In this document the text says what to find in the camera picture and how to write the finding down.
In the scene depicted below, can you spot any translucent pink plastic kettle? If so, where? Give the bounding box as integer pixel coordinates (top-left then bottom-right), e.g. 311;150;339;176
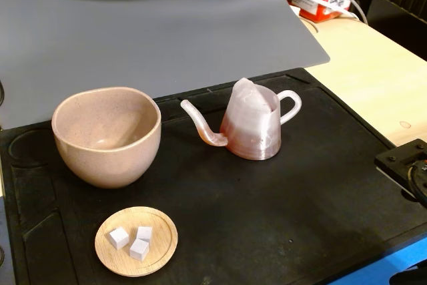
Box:
180;77;303;161

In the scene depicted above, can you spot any pink speckled ceramic cup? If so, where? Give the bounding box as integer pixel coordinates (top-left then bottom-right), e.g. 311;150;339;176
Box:
51;86;163;190

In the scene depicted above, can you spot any black rubber tray mat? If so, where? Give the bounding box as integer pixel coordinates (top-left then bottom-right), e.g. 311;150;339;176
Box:
0;67;427;285

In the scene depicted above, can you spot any white sugar cube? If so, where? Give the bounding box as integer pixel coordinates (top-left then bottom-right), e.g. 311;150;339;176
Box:
129;238;150;262
135;226;153;242
105;226;131;251

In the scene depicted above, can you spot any round wooden coaster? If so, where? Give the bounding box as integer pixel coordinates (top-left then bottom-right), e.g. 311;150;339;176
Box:
94;206;179;278

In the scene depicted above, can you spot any blue sheet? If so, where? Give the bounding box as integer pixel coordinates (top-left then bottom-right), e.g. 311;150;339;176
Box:
325;231;427;285

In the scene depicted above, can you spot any white round cable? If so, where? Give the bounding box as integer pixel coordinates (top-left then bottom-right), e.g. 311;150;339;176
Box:
323;0;369;25

